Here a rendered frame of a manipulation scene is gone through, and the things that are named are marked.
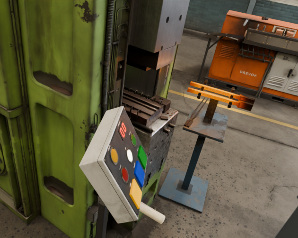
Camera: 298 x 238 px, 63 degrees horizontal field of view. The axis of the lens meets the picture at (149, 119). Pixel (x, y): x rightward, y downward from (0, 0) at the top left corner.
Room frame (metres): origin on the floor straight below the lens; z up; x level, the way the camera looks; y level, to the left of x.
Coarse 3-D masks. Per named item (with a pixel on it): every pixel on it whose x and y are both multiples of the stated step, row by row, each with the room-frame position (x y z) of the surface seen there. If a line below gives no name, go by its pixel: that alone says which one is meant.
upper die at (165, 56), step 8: (128, 48) 1.22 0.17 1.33; (136, 48) 1.20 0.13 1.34; (168, 48) 1.23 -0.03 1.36; (128, 56) 1.21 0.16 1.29; (136, 56) 1.19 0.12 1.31; (144, 56) 1.17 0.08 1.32; (152, 56) 1.16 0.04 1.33; (160, 56) 1.16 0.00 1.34; (168, 56) 1.25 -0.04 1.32; (144, 64) 1.17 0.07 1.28; (152, 64) 1.15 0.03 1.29; (160, 64) 1.18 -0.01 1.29
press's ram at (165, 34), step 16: (144, 0) 1.13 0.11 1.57; (160, 0) 1.10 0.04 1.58; (176, 0) 1.22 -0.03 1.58; (144, 16) 1.13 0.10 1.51; (160, 16) 1.10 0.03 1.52; (176, 16) 1.25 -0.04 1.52; (144, 32) 1.13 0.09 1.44; (160, 32) 1.12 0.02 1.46; (176, 32) 1.29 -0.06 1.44; (144, 48) 1.12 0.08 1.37; (160, 48) 1.15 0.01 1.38
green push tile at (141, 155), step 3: (141, 147) 0.82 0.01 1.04; (141, 150) 0.80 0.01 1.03; (138, 153) 0.77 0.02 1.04; (141, 153) 0.79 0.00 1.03; (144, 153) 0.82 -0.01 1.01; (138, 156) 0.75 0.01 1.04; (141, 156) 0.77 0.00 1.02; (144, 156) 0.80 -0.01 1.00; (141, 159) 0.76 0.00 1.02; (144, 159) 0.79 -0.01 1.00; (141, 162) 0.75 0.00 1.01; (144, 162) 0.77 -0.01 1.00; (144, 165) 0.76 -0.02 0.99; (144, 168) 0.75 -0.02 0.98
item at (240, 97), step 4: (192, 84) 1.67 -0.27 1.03; (196, 84) 1.66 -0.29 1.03; (200, 84) 1.67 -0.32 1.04; (204, 88) 1.64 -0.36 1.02; (208, 88) 1.64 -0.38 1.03; (212, 88) 1.63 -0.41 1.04; (216, 88) 1.65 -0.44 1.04; (216, 92) 1.62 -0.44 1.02; (220, 92) 1.61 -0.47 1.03; (224, 92) 1.61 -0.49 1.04; (228, 92) 1.62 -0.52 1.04; (236, 96) 1.58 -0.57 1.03; (240, 96) 1.57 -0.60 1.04; (244, 96) 1.58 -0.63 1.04; (240, 100) 1.57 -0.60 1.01; (244, 100) 1.57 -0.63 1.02; (248, 100) 1.57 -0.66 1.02; (252, 100) 1.55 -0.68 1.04
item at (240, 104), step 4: (188, 88) 1.55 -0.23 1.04; (192, 88) 1.57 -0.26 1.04; (192, 92) 1.54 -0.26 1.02; (196, 92) 1.54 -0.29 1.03; (200, 92) 1.53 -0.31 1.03; (204, 92) 1.54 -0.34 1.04; (208, 96) 1.51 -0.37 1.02; (212, 96) 1.51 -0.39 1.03; (216, 96) 1.50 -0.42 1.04; (220, 96) 1.52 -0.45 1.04; (220, 100) 1.49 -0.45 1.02; (224, 100) 1.49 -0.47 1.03; (228, 100) 1.48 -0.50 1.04; (232, 100) 1.49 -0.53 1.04; (236, 104) 1.47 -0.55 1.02; (240, 104) 1.47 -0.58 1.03; (244, 104) 1.46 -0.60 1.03; (248, 104) 1.45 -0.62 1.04; (252, 104) 1.46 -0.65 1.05; (244, 108) 1.46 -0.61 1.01; (248, 108) 1.46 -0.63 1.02
